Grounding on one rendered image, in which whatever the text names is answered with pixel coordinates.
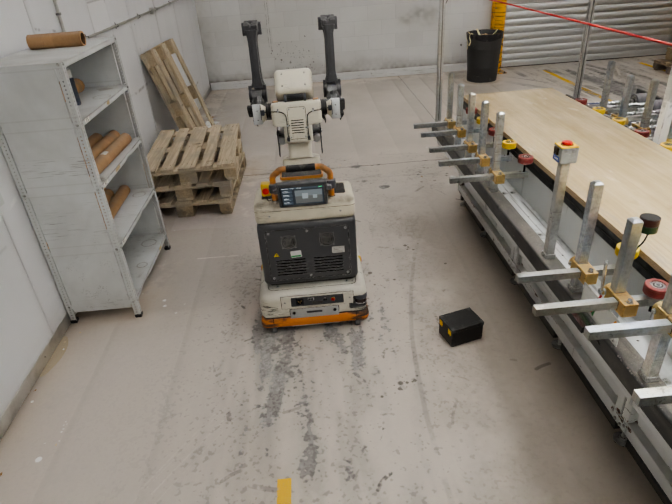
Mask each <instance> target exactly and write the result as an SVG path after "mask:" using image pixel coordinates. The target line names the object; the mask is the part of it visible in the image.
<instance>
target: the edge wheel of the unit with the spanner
mask: <svg viewBox="0 0 672 504"><path fill-rule="evenodd" d="M668 284H669V283H668V282H666V281H664V280H661V279H655V278H651V279H647V280H646V281H645V282H644V285H643V289H642V291H643V293H644V294H645V295H647V296H648V297H650V298H653V299H659V300H662V299H664V297H665V293H666V290H667V287H668Z"/></svg>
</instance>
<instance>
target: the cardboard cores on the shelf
mask: <svg viewBox="0 0 672 504"><path fill-rule="evenodd" d="M74 81H75V84H76V87H77V91H78V94H79V93H81V92H82V91H83V90H84V89H85V85H84V83H83V81H81V80H80V79H77V78H75V79H74ZM88 140H89V144H90V147H91V150H92V153H93V156H94V160H95V163H96V166H97V169H98V172H99V175H100V174H101V173H102V172H103V171H104V169H105V168H106V167H107V166H108V165H109V164H110V163H111V162H112V161H113V160H114V159H115V158H116V157H117V156H118V155H119V154H120V153H121V152H122V151H123V150H124V149H125V148H126V147H127V146H128V145H129V144H130V143H131V141H132V138H131V136H130V135H129V134H128V133H122V134H121V135H120V133H119V132H118V131H116V130H111V131H110V132H108V133H107V134H106V135H105V136H104V137H102V135H101V134H99V133H94V134H92V135H91V136H90V137H89V138H88ZM104 191H105V195H106V198H107V201H108V204H109V207H110V211H111V214H112V217H113V219H114V217H115V216H116V214H117V212H118V211H119V209H120V208H121V206H122V204H123V203H124V201H125V200H126V198H127V196H128V195H129V193H130V188H129V187H128V186H127V185H121V186H120V187H119V189H118V190H117V192H116V193H115V194H114V192H113V191H112V190H111V189H106V188H104Z"/></svg>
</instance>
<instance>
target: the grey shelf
mask: <svg viewBox="0 0 672 504"><path fill-rule="evenodd" d="M111 44H112V46H111ZM114 45H115V46H114ZM112 47H113V50H112ZM115 48H116V49H115ZM113 51H114V54H113ZM116 51H117V52H116ZM117 54H118V55H117ZM114 55H115V57H114ZM118 58H119V59H118ZM115 59H116V61H115ZM116 62H117V65H116ZM119 64H120V65H119ZM117 66H118V69H117ZM120 67H121V68H120ZM66 69H70V70H71V73H72V76H73V78H74V79H75V78H77V79H80V80H81V81H83V83H84V85H85V89H84V90H83V91H82V92H81V93H79V97H80V100H81V105H77V102H76V99H75V96H74V93H73V89H72V86H71V83H70V80H69V77H68V73H67V70H66ZM118 70H119V73H118ZM121 71H122V72H121ZM60 73H61V74H60ZM119 74H120V76H119ZM122 74H123V75H122ZM61 77H62V78H61ZM120 77H121V80H120ZM123 77H124V78H123ZM63 81H64V82H63ZM121 81H122V84H121ZM59 82H60V84H59ZM124 83H125V84H124ZM60 85H61V87H60ZM64 85H65V87H64ZM61 88H62V90H61ZM70 88H71V89H70ZM65 89H66V91H65ZM62 91H63V94H64V97H65V100H66V102H65V100H64V97H63V94H62ZM127 92H128V93H127ZM124 93H125V95H124ZM67 94H68V95H67ZM125 96H126V99H125ZM68 98H69V99H68ZM128 98H129V99H128ZM126 100H127V103H126ZM74 101H75V102H74ZM129 101H130V102H129ZM69 102H70V103H69ZM127 104H128V107H127ZM130 104H131V105H130ZM128 108H129V110H128ZM131 110H132V111H131ZM129 111H130V114H129ZM132 113H133V114H132ZM130 115H131V118H130ZM133 116H134V117H133ZM131 119H132V122H131ZM134 119H135V120H134ZM132 123H133V125H132ZM135 125H136V126H135ZM133 127H134V129H133ZM111 130H116V131H118V132H119V133H120V135H121V134H122V133H128V134H129V135H130V136H131V138H132V141H131V143H130V144H129V145H128V146H127V147H126V148H125V149H124V150H123V151H122V152H121V153H120V154H119V155H118V156H117V157H116V158H115V159H114V160H113V161H112V162H111V163H110V164H109V165H108V166H107V167H106V168H105V169H104V171H103V172H102V173H101V174H100V175H99V172H98V169H97V166H96V163H95V160H94V156H93V153H92V150H91V147H90V144H89V140H88V138H89V137H90V136H91V135H92V134H94V133H99V134H101V135H102V137H104V136H105V135H106V134H107V133H108V132H110V131H111ZM134 130H135V133H134ZM137 133H138V134H137ZM135 134H136V137H135ZM80 136H81V137H80ZM138 136H139V137H138ZM77 137H78V140H79V143H78V140H77ZM86 139H87V140H86ZM81 140H82V141H81ZM79 144H80V146H79ZM83 144H84V145H83ZM140 144H141V145H140ZM0 146H1V149H2V151H3V154H4V156H5V159H6V161H7V164H8V166H9V169H10V171H11V174H12V176H13V178H14V181H15V183H16V186H17V188H18V191H19V193H20V196H21V198H22V201H23V203H24V206H25V208H26V211H27V213H28V216H29V218H30V221H31V223H32V225H33V228H34V230H35V233H36V235H37V238H38V240H39V243H40V245H41V248H42V250H43V253H44V255H45V258H46V260H47V263H48V265H49V268H50V270H51V272H52V275H53V277H54V280H55V282H56V285H57V287H58V290H59V292H60V295H61V297H62V300H63V302H64V305H65V307H66V310H67V312H68V315H69V317H70V319H71V320H70V322H71V324H72V323H78V321H79V317H75V314H74V312H86V311H97V310H108V309H119V308H130V307H133V311H134V314H135V317H136V318H137V317H142V315H143V311H142V310H141V306H140V303H139V300H138V299H139V296H140V294H141V292H142V287H143V284H144V282H145V280H146V278H147V277H148V276H149V274H150V272H151V270H152V268H153V266H154V264H155V261H156V259H157V257H158V255H159V253H160V250H161V248H162V246H163V244H165V247H164V249H165V250H170V248H171V246H170V245H169V241H168V237H167V233H166V229H165V225H164V222H163V218H162V214H161V210H160V206H159V202H158V198H157V195H156V191H155V187H154V183H153V179H152V175H151V171H150V168H149V164H148V160H147V156H146V152H145V148H144V144H143V141H142V137H141V133H140V129H139V125H138V121H137V117H136V113H135V110H134V106H133V102H132V98H131V94H130V90H129V86H128V83H127V79H126V75H125V71H124V67H123V63H122V59H121V56H120V52H119V48H118V44H117V40H116V36H114V37H101V38H88V39H86V45H85V46H76V47H63V48H50V49H37V50H31V49H30V48H27V49H25V50H22V51H19V52H17V53H14V54H11V55H8V56H6V57H3V58H0ZM138 146H139V148H138ZM80 147H81V149H80ZM84 147H85V148H84ZM141 147H142V148H141ZM139 149H140V152H139ZM81 150H82V152H81ZM142 150H143V151H142ZM85 151H86V152H85ZM82 153H83V155H82ZM140 153H141V156H140ZM86 155H87V156H86ZM143 155H144V156H143ZM83 156H84V158H83ZM141 157H142V159H141ZM87 158H88V159H87ZM144 158H145V159H144ZM84 159H85V161H84ZM142 161H143V163H142ZM85 162H86V164H85ZM88 162H90V163H88ZM145 163H146V164H145ZM143 164H144V167H143ZM86 165H87V168H88V171H89V174H90V177H89V174H88V171H87V168H86ZM89 165H90V166H89ZM146 166H147V167H146ZM144 168H145V171H144ZM91 169H92V170H91ZM147 171H148V172H147ZM92 172H93V173H92ZM145 172H146V174H145ZM93 176H94V177H93ZM146 176H147V178H146ZM149 176H150V177H149ZM147 180H148V182H147ZM150 181H151V182H150ZM148 183H149V186H148ZM151 184H152V185H151ZM121 185H127V186H128V187H129V188H130V193H129V195H128V196H127V198H126V200H125V201H124V203H123V204H122V206H121V208H120V209H119V211H118V212H117V214H116V216H115V217H114V219H113V217H112V214H111V211H110V207H109V204H108V201H107V198H106V195H105V191H104V188H106V189H111V190H112V191H113V192H114V194H115V193H116V192H117V190H118V189H119V187H120V186H121ZM149 187H150V188H149ZM95 193H96V195H95ZM98 193H99V194H98ZM153 194H154V195H153ZM96 196H97V198H96ZM99 196H100V197H99ZM154 196H155V197H154ZM152 198H153V201H152ZM97 199H98V202H99V205H100V208H101V211H100V208H99V205H98V202H97ZM100 199H101V200H100ZM155 199H156V200H155ZM155 201H156V202H155ZM153 202H154V205H153ZM103 206H104V207H103ZM154 206H155V208H154ZM104 209H105V210H104ZM155 210H156V212H155ZM158 211H159V212H158ZM101 212H102V214H101ZM104 212H105V213H104ZM158 213H159V214H158ZM156 214H157V216H156ZM102 215H103V217H102ZM105 215H106V216H105ZM157 217H158V220H157ZM103 218H104V220H103ZM160 218H161V219H160ZM104 221H105V223H104ZM158 221H159V223H158ZM105 224H106V226H105ZM159 225H160V227H159ZM106 227H107V229H106ZM162 227H163V228H162ZM160 229H161V231H160ZM163 232H164V233H163ZM166 241H167V242H166ZM46 242H47V244H48V246H47V244H46ZM166 243H167V244H166ZM48 247H49V249H48ZM131 304H132V306H131ZM134 304H135V305H134ZM73 310H74V312H73Z"/></svg>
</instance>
